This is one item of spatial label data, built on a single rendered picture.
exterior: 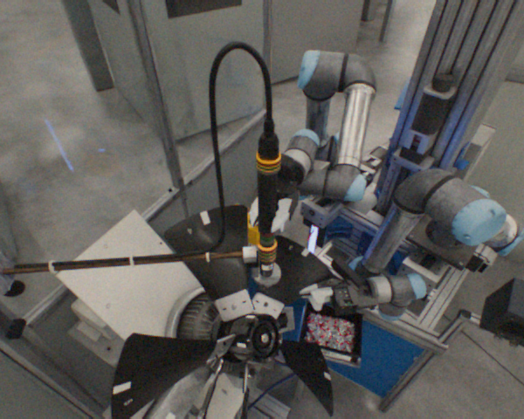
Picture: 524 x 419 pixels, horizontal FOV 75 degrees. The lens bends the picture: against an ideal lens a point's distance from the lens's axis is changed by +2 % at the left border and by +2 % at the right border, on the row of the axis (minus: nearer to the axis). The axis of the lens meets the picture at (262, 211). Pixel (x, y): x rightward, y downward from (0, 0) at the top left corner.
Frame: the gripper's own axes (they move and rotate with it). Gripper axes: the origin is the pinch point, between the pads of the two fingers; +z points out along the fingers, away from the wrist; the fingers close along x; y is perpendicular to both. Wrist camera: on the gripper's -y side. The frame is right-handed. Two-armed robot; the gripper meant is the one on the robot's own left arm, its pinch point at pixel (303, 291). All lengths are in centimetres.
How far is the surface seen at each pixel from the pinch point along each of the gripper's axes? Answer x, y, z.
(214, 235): -20.3, -9.3, 23.8
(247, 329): -10.1, 12.5, 17.6
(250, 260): -25.7, 2.5, 15.6
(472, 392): 117, 19, -104
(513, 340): 7, 19, -59
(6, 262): -27, -3, 69
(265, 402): 109, 11, 11
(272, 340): -4.2, 14.2, 11.3
